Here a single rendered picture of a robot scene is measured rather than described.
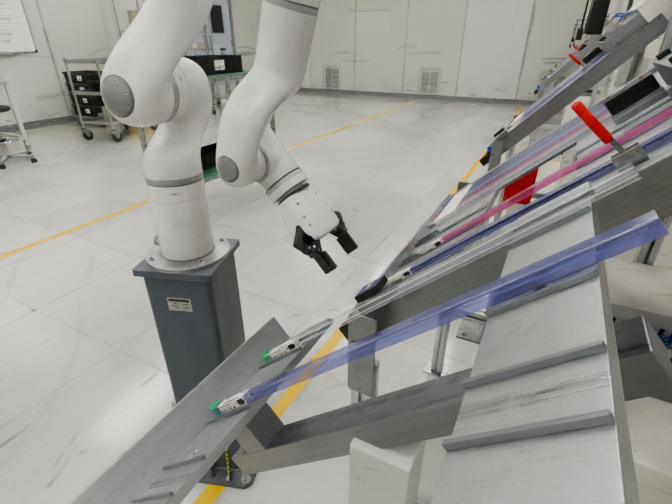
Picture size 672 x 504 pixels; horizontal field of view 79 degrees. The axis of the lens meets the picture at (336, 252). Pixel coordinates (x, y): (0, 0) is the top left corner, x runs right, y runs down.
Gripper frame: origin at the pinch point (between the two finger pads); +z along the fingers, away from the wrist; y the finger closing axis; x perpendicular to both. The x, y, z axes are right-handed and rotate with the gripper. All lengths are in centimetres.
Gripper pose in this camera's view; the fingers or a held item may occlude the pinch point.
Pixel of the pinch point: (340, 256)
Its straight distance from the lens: 80.2
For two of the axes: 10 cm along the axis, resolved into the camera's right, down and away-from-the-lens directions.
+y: -4.7, 4.1, -7.8
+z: 6.0, 8.0, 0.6
